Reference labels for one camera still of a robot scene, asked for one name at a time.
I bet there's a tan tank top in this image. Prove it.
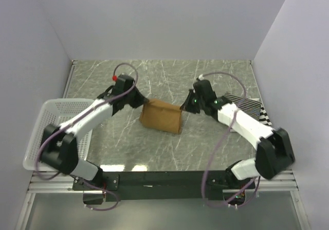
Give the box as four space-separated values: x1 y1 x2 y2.
139 99 182 134

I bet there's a wide-striped black white tank top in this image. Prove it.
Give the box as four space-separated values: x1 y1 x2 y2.
253 98 272 126

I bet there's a thin-striped black white tank top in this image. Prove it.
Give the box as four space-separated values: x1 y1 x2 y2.
224 92 262 121

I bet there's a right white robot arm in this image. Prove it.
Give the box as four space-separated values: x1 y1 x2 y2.
180 79 296 188

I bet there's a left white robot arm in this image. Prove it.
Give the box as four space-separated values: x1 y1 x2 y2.
37 74 148 190

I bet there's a white plastic basket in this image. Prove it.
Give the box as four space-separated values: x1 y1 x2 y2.
23 98 94 171

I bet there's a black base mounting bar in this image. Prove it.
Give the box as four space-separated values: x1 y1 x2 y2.
72 170 255 206

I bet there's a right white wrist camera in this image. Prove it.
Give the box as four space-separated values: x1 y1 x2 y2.
198 74 205 81

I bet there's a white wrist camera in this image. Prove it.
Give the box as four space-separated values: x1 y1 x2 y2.
198 74 205 81
112 74 124 82

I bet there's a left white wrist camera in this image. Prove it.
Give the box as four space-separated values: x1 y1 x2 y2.
112 74 124 82

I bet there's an aluminium frame rail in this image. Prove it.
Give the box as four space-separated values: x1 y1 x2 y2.
27 170 299 194

